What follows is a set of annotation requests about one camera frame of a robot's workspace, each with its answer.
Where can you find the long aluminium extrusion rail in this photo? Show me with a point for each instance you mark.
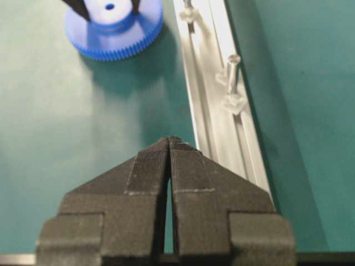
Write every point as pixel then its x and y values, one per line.
pixel 227 139

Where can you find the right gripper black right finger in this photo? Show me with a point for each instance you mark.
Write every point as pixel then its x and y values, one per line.
pixel 222 219

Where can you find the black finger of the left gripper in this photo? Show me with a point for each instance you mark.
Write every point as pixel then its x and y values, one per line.
pixel 135 4
pixel 79 7

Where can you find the large blue plastic gear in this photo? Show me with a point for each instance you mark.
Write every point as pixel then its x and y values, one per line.
pixel 113 30

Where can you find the right steel shaft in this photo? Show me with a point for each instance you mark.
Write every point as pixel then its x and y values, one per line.
pixel 233 62

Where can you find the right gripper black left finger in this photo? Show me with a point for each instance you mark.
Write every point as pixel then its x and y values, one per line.
pixel 116 218

